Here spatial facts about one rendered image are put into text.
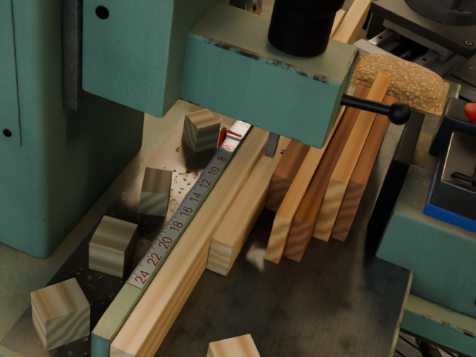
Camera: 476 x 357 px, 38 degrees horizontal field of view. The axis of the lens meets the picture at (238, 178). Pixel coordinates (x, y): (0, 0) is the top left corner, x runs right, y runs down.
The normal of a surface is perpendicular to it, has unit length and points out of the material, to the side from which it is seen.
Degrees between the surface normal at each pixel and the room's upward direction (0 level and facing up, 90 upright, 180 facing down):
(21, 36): 90
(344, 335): 0
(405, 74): 16
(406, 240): 90
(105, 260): 90
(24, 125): 90
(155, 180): 0
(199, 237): 0
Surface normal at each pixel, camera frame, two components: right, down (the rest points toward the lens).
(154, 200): -0.03, 0.65
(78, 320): 0.52, 0.62
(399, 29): -0.62, 0.44
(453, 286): -0.36, 0.57
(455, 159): 0.15, -0.74
